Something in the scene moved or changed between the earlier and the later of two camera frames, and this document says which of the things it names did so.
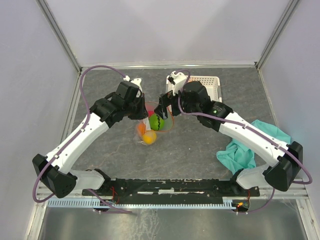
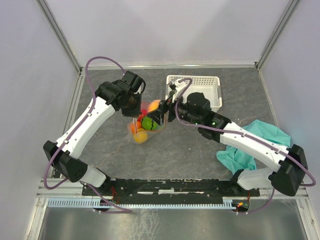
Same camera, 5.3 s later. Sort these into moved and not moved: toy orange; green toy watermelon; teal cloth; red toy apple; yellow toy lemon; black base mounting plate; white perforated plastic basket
Moved: toy orange; green toy watermelon; yellow toy lemon; red toy apple
Not moved: black base mounting plate; teal cloth; white perforated plastic basket
